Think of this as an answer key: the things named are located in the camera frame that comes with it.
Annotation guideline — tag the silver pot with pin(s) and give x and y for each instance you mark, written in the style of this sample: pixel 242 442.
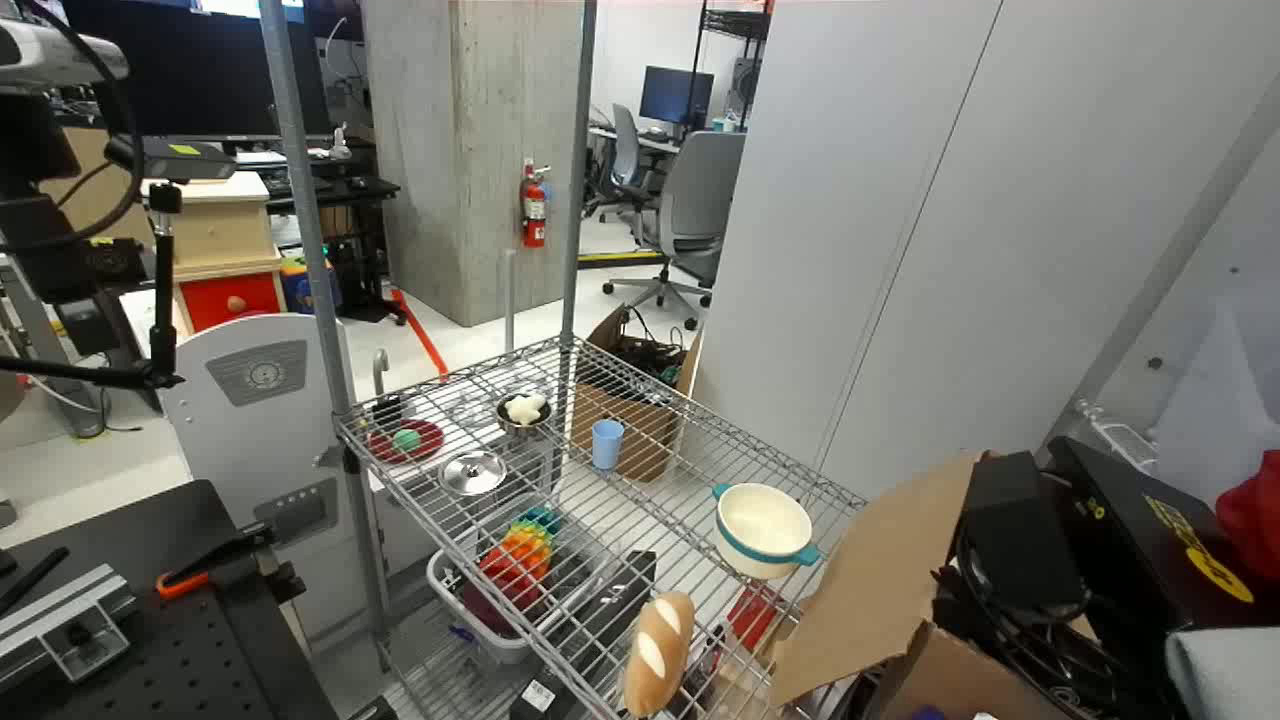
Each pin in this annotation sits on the silver pot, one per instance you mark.
pixel 475 478

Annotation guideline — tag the orange red stick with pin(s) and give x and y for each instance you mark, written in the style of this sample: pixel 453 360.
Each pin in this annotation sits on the orange red stick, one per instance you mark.
pixel 423 338

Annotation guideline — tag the white bowl with teal rim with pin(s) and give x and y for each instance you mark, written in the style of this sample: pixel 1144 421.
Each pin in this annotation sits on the white bowl with teal rim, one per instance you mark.
pixel 760 526

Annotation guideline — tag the white bag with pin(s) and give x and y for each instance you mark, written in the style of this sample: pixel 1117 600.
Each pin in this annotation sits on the white bag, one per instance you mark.
pixel 1220 400

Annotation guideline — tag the red plate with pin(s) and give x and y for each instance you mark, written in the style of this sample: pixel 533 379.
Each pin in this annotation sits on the red plate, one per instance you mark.
pixel 423 446

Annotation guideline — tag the black bag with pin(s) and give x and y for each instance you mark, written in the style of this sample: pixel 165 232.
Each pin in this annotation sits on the black bag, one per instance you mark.
pixel 1020 544

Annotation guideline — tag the brown cardboard flap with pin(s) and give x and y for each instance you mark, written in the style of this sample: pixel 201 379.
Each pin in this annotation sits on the brown cardboard flap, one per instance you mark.
pixel 880 581

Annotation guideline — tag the black case with yellow print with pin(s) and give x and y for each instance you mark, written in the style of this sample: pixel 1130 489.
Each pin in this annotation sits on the black case with yellow print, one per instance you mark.
pixel 1161 526

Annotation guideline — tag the small black bowl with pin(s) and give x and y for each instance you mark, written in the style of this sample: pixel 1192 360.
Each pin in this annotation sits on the small black bowl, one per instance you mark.
pixel 526 412

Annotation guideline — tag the white cloth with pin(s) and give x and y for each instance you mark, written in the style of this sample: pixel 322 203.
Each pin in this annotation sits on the white cloth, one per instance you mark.
pixel 1227 678

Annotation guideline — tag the black camera stand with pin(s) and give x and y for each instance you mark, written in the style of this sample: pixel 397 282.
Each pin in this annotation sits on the black camera stand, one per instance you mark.
pixel 163 287

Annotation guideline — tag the rainbow coloured stacking toy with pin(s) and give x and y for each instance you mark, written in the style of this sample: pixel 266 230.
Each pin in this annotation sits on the rainbow coloured stacking toy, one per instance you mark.
pixel 526 552

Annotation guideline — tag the black remote-like device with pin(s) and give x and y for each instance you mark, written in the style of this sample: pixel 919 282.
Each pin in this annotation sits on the black remote-like device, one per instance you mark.
pixel 600 611

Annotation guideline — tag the grey white rounded panel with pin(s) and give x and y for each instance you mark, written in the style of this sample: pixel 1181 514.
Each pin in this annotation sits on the grey white rounded panel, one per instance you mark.
pixel 252 424

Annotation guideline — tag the wooden cabinet with red drawer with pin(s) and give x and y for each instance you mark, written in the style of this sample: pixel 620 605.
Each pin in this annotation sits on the wooden cabinet with red drawer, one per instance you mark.
pixel 222 246

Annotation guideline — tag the small red item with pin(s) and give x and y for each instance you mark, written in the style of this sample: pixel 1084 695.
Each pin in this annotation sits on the small red item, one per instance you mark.
pixel 752 617

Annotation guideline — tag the grey mounted camera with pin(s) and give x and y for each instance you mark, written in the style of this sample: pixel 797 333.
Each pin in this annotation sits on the grey mounted camera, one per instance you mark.
pixel 54 61

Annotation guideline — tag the red fire extinguisher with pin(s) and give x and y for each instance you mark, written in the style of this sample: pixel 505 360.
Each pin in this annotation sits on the red fire extinguisher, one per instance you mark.
pixel 533 206

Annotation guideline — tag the open cardboard box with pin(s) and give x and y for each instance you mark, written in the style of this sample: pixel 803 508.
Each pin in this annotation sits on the open cardboard box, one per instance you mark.
pixel 642 406

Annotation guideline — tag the large black screen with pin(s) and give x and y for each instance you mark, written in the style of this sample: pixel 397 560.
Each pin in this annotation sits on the large black screen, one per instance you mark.
pixel 201 61

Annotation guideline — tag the aluminium extrusion bracket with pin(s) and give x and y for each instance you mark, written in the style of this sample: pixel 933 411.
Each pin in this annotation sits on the aluminium extrusion bracket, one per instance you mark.
pixel 60 617

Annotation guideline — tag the computer monitor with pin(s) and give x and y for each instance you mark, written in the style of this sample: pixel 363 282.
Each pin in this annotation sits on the computer monitor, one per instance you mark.
pixel 676 99

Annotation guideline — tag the light blue plastic cup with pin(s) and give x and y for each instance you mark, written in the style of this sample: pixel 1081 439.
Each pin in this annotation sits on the light blue plastic cup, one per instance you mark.
pixel 605 446

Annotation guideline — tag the bread loaf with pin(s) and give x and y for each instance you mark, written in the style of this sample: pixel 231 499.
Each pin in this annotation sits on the bread loaf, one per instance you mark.
pixel 656 652

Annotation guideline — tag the grey office chair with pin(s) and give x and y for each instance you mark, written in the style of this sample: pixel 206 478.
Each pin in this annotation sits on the grey office chair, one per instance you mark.
pixel 620 163
pixel 698 206

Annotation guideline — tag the red cloth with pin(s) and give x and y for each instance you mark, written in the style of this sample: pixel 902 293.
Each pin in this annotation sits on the red cloth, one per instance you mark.
pixel 1259 514

